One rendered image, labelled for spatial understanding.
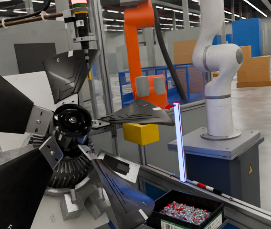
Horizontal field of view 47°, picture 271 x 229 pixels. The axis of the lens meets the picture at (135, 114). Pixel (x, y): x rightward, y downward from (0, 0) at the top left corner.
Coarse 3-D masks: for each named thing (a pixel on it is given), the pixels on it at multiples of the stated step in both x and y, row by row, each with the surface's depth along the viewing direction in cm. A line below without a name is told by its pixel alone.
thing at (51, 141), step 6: (48, 138) 88; (42, 144) 87; (48, 144) 88; (54, 144) 91; (42, 150) 87; (48, 150) 89; (54, 150) 91; (60, 150) 93; (48, 156) 89; (54, 156) 91; (60, 156) 93; (48, 162) 89; (54, 162) 91
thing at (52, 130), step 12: (60, 108) 91; (72, 108) 94; (84, 108) 95; (60, 120) 90; (84, 120) 93; (48, 132) 98; (60, 132) 87; (72, 132) 89; (84, 132) 90; (60, 144) 92; (72, 144) 91; (84, 144) 100; (72, 156) 96
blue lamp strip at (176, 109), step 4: (176, 104) 119; (176, 108) 119; (176, 112) 120; (176, 116) 120; (176, 120) 121; (176, 124) 121; (176, 128) 122; (180, 136) 121; (180, 140) 121; (180, 144) 122; (180, 148) 122; (180, 152) 123; (180, 156) 123; (180, 160) 124; (180, 164) 124; (180, 168) 125; (180, 172) 125; (180, 176) 126
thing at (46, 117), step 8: (32, 112) 93; (40, 112) 93; (48, 112) 94; (32, 120) 94; (40, 120) 94; (48, 120) 94; (32, 128) 94; (40, 128) 95; (48, 128) 95; (40, 136) 95
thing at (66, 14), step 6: (66, 12) 94; (72, 12) 95; (66, 18) 94; (72, 18) 94; (72, 24) 95; (72, 30) 95; (72, 36) 96; (78, 36) 96; (84, 36) 93; (90, 36) 93
